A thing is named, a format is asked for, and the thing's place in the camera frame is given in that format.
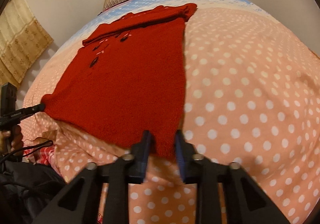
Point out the red checkered cloth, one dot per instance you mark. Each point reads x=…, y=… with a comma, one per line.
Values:
x=46, y=157

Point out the red knitted sweater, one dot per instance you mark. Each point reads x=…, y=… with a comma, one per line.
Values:
x=125, y=89

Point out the person's left hand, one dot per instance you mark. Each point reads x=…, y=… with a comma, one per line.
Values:
x=15, y=140

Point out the beige side curtain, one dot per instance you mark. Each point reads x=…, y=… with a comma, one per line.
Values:
x=22, y=39

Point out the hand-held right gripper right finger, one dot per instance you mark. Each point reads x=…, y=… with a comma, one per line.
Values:
x=179, y=154

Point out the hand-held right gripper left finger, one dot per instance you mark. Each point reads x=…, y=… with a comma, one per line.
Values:
x=147, y=149

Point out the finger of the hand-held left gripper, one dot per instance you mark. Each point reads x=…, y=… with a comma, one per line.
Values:
x=33, y=109

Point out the black jacket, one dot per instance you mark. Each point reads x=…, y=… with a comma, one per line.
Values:
x=25, y=189

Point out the polka dot bedspread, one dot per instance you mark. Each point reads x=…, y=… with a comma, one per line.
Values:
x=250, y=89

